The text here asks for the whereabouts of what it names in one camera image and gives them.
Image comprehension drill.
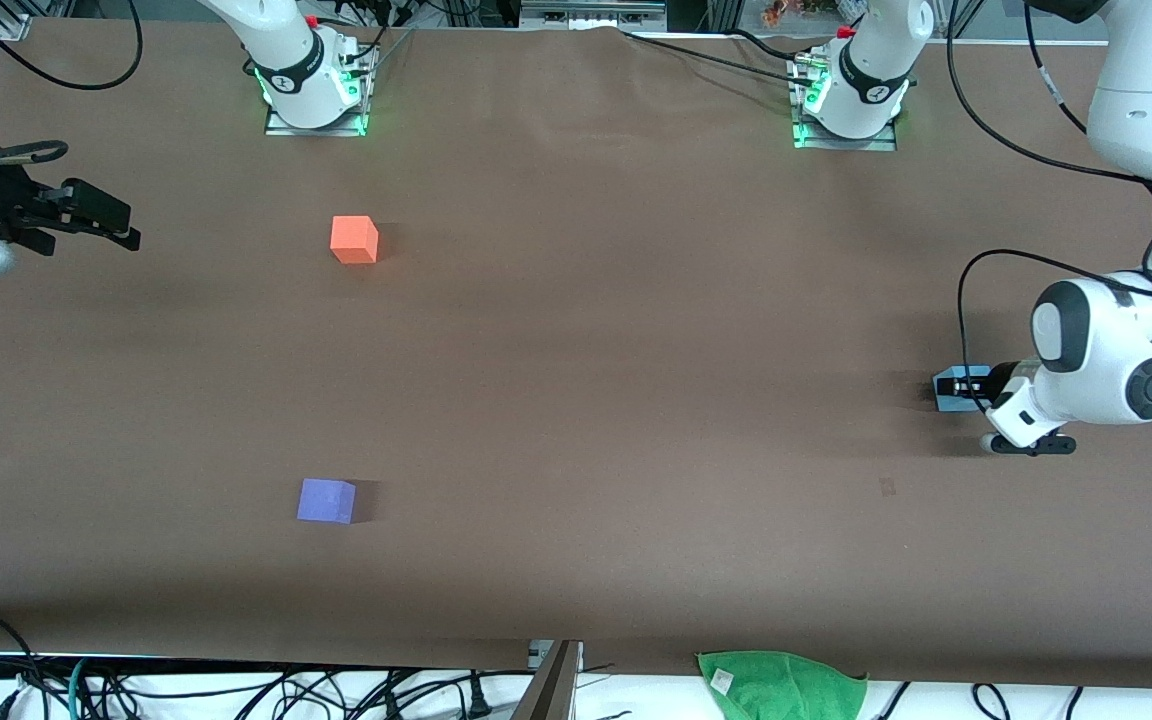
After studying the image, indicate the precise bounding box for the blue block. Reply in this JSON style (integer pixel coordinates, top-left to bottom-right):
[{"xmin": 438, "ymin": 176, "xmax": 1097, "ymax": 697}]
[{"xmin": 933, "ymin": 366, "xmax": 993, "ymax": 413}]

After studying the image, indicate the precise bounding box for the orange block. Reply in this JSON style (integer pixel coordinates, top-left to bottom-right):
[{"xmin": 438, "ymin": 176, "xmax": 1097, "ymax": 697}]
[{"xmin": 330, "ymin": 215, "xmax": 380, "ymax": 265}]

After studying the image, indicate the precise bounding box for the purple block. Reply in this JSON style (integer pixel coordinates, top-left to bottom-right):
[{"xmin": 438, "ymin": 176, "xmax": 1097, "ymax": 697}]
[{"xmin": 296, "ymin": 478, "xmax": 357, "ymax": 525}]

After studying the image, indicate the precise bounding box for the green cloth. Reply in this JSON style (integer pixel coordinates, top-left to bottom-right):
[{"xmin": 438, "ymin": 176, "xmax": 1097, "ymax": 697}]
[{"xmin": 696, "ymin": 650, "xmax": 869, "ymax": 720}]

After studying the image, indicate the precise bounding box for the brown table cover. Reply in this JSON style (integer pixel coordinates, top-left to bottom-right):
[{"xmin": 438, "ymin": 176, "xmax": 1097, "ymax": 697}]
[{"xmin": 0, "ymin": 18, "xmax": 1152, "ymax": 691}]

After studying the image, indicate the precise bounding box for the orange toy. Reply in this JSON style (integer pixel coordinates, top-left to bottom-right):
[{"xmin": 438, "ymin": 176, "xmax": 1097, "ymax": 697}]
[{"xmin": 761, "ymin": 0, "xmax": 842, "ymax": 28}]

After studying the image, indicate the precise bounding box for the metal bar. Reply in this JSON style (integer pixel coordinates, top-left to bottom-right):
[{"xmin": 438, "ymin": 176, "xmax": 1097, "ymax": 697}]
[{"xmin": 511, "ymin": 640, "xmax": 583, "ymax": 720}]

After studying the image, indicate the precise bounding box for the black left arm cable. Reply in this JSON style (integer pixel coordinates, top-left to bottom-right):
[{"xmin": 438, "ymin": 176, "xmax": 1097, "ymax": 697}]
[{"xmin": 946, "ymin": 0, "xmax": 1152, "ymax": 413}]

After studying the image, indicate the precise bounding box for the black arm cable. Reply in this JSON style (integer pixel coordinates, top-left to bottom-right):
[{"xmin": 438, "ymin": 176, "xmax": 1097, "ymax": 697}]
[
  {"xmin": 946, "ymin": 0, "xmax": 1152, "ymax": 413},
  {"xmin": 0, "ymin": 0, "xmax": 145, "ymax": 167}
]

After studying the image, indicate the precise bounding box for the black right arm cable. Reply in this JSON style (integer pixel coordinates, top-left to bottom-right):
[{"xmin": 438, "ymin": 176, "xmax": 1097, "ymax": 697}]
[{"xmin": 0, "ymin": 0, "xmax": 145, "ymax": 167}]

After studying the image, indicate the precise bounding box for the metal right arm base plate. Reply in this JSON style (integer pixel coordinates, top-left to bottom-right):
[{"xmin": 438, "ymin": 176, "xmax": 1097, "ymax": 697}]
[{"xmin": 264, "ymin": 45, "xmax": 369, "ymax": 137}]

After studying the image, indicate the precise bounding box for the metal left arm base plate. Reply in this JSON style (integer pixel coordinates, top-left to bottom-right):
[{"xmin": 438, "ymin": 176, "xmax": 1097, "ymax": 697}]
[{"xmin": 791, "ymin": 55, "xmax": 899, "ymax": 153}]

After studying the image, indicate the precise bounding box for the black cable across table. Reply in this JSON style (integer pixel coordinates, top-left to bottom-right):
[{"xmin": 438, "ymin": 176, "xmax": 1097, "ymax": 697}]
[{"xmin": 621, "ymin": 28, "xmax": 822, "ymax": 86}]

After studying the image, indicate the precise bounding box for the aluminium frame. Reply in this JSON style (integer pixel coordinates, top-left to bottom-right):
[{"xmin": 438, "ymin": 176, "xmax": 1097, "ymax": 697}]
[{"xmin": 521, "ymin": 0, "xmax": 667, "ymax": 31}]

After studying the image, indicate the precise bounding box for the black cable with plug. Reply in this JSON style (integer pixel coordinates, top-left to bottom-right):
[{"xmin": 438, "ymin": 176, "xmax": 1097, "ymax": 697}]
[{"xmin": 376, "ymin": 668, "xmax": 537, "ymax": 720}]

